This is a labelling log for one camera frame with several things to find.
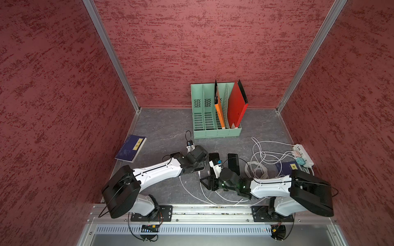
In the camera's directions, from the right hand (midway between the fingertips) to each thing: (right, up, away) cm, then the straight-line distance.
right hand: (203, 182), depth 80 cm
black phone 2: (+7, +10, +15) cm, 19 cm away
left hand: (-3, +9, +5) cm, 11 cm away
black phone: (-2, +9, -4) cm, 10 cm away
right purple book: (+51, +5, +9) cm, 52 cm away
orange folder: (+8, +42, +1) cm, 43 cm away
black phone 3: (+19, +7, +12) cm, 24 cm away
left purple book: (-47, +16, +17) cm, 52 cm away
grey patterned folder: (+16, +46, +30) cm, 57 cm away
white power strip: (+64, +8, +10) cm, 65 cm away
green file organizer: (+3, +32, +33) cm, 46 cm away
